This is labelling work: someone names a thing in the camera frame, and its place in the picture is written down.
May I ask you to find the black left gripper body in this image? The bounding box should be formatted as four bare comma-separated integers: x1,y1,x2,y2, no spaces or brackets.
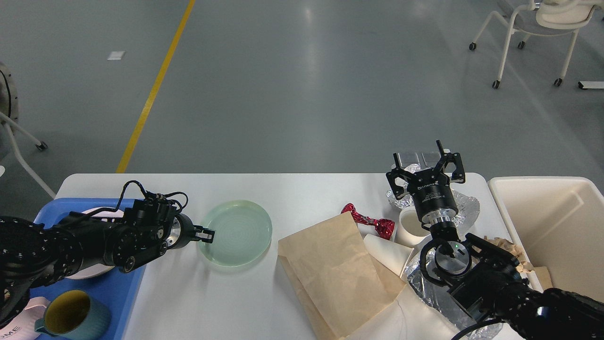
166,214,195,250

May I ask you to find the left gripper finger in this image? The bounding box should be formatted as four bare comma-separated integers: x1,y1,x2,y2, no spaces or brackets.
191,225,215,244

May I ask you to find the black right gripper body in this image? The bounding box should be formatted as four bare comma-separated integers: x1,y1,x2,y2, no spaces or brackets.
409,169,459,224

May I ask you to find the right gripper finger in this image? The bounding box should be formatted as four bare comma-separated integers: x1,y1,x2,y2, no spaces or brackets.
386,164,418,200
435,140,467,185

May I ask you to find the green plate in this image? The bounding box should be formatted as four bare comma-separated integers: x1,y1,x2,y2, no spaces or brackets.
198,200,273,267

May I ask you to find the teal mug yellow inside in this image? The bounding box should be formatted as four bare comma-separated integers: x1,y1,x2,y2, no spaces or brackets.
33,289,111,340

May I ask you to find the pink mug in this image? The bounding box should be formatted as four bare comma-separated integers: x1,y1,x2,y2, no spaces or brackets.
0,297,51,340

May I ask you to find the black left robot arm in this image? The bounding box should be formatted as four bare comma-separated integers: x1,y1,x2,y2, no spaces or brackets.
0,185,214,326

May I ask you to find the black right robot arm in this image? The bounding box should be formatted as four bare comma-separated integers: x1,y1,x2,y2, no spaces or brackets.
386,141,604,340

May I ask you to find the grey floor plate right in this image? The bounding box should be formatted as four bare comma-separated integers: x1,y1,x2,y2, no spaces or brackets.
419,151,441,168

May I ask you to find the grey floor plate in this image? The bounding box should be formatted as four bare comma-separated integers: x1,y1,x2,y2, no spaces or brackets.
393,152,420,169
419,151,441,168

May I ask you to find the crumpled aluminium foil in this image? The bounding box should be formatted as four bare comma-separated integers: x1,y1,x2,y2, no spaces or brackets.
386,189,480,236

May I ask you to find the grey floor plate left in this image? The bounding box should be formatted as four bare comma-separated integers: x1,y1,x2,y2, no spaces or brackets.
393,152,420,169

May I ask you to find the white paper cup upright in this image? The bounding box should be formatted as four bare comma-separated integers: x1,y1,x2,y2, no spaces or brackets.
394,207,430,248

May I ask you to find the red foil candy wrapper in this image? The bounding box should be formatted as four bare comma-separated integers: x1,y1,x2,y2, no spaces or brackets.
340,203,395,240

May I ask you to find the white paper cup lying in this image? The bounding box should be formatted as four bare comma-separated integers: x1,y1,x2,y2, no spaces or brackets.
364,234,413,278

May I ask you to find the blue plastic tray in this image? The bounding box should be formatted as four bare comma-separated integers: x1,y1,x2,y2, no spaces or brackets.
30,198,145,340

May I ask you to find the aluminium foil tray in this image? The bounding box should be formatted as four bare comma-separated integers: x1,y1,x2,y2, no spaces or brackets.
403,239,503,340

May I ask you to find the pink plate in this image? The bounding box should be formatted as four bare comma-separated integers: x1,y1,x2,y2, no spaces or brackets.
67,210,124,280

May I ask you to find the brown paper bag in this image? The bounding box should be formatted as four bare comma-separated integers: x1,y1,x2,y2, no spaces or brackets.
278,212,404,340

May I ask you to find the crumpled brown paper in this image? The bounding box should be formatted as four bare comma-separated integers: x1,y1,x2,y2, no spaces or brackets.
483,235,535,273

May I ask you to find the cream plastic bin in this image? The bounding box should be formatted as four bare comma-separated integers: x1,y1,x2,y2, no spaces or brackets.
489,176,604,301

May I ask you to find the white bar on floor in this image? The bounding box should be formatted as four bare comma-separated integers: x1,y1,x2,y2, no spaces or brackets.
578,80,604,90

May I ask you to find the white rolling chair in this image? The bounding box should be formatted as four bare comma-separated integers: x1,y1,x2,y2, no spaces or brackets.
469,0,603,89

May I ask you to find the white floor tag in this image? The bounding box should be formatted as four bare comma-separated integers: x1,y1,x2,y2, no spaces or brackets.
107,51,126,61

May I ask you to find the white chair left edge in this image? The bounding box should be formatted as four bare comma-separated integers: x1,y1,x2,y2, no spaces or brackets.
0,62,56,199

